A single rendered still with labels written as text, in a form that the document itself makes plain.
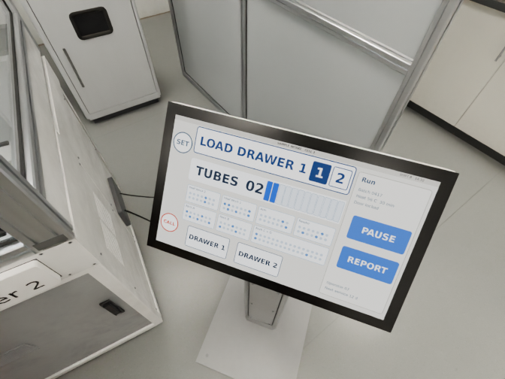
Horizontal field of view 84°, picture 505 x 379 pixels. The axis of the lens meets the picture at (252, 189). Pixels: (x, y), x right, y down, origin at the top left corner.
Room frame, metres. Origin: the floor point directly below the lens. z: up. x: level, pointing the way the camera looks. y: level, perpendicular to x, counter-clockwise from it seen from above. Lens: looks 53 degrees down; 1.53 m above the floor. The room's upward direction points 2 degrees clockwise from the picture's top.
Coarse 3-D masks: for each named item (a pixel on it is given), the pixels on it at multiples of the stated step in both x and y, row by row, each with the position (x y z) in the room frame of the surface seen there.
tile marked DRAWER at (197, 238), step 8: (192, 232) 0.27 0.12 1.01; (200, 232) 0.27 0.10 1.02; (208, 232) 0.27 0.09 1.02; (192, 240) 0.26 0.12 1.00; (200, 240) 0.26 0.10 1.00; (208, 240) 0.26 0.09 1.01; (216, 240) 0.26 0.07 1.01; (224, 240) 0.25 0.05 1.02; (200, 248) 0.25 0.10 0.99; (208, 248) 0.25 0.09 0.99; (216, 248) 0.24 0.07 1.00; (224, 248) 0.24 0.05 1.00; (224, 256) 0.23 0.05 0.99
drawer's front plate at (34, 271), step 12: (24, 264) 0.23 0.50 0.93; (36, 264) 0.23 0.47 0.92; (0, 276) 0.20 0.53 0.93; (12, 276) 0.20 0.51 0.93; (24, 276) 0.21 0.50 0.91; (36, 276) 0.21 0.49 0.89; (48, 276) 0.22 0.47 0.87; (0, 288) 0.18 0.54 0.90; (12, 288) 0.19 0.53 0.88; (24, 288) 0.19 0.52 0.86; (0, 300) 0.17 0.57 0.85; (12, 300) 0.17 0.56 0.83
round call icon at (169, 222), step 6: (162, 210) 0.31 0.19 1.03; (162, 216) 0.30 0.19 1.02; (168, 216) 0.30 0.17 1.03; (174, 216) 0.30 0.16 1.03; (162, 222) 0.29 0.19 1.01; (168, 222) 0.29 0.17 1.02; (174, 222) 0.29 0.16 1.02; (162, 228) 0.29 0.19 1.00; (168, 228) 0.28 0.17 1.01; (174, 228) 0.28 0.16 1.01; (174, 234) 0.27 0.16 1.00
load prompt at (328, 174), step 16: (208, 144) 0.39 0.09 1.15; (224, 144) 0.38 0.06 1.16; (240, 144) 0.38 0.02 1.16; (256, 144) 0.37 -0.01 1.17; (224, 160) 0.36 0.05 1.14; (240, 160) 0.36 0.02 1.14; (256, 160) 0.35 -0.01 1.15; (272, 160) 0.35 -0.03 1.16; (288, 160) 0.34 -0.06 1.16; (304, 160) 0.34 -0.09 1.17; (320, 160) 0.34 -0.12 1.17; (288, 176) 0.32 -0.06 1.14; (304, 176) 0.32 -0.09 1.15; (320, 176) 0.32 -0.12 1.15; (336, 176) 0.31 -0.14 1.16; (352, 176) 0.31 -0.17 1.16; (336, 192) 0.29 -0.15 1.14
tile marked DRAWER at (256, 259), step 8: (240, 248) 0.24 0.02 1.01; (248, 248) 0.24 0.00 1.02; (256, 248) 0.24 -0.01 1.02; (240, 256) 0.23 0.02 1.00; (248, 256) 0.23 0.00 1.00; (256, 256) 0.23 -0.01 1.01; (264, 256) 0.22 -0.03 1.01; (272, 256) 0.22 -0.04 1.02; (280, 256) 0.22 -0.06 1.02; (240, 264) 0.22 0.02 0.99; (248, 264) 0.22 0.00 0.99; (256, 264) 0.21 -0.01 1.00; (264, 264) 0.21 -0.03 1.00; (272, 264) 0.21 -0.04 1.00; (280, 264) 0.21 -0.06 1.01; (264, 272) 0.20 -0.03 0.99; (272, 272) 0.20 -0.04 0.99
